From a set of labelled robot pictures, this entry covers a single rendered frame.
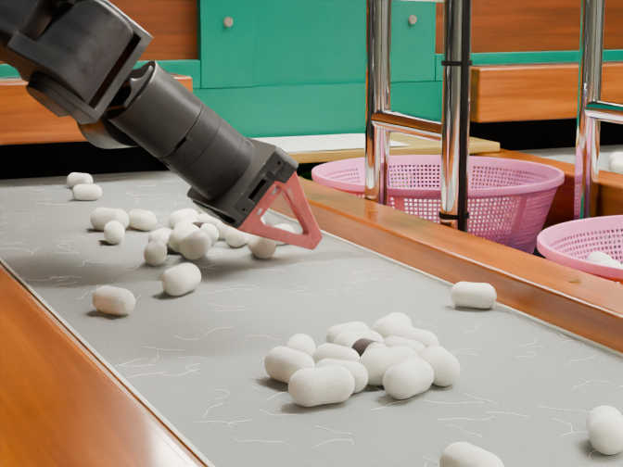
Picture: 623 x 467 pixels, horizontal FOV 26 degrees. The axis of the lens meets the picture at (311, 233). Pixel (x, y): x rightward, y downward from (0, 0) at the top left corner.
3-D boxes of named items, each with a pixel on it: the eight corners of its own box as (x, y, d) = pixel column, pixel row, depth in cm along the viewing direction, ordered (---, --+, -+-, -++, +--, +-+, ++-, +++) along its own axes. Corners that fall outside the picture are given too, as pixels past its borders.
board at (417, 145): (244, 167, 150) (243, 156, 150) (199, 151, 163) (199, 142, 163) (500, 152, 163) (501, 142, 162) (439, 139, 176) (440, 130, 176)
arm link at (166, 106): (113, 108, 99) (156, 48, 101) (81, 113, 105) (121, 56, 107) (183, 165, 102) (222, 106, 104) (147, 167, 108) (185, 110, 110)
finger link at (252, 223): (318, 202, 116) (239, 135, 112) (353, 215, 110) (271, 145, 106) (271, 265, 115) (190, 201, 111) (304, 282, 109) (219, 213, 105)
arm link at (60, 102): (31, 83, 97) (95, -10, 100) (-14, 94, 107) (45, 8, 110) (158, 179, 102) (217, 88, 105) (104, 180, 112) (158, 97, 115)
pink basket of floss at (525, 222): (523, 296, 128) (526, 196, 126) (269, 271, 138) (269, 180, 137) (587, 246, 152) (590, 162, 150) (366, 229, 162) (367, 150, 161)
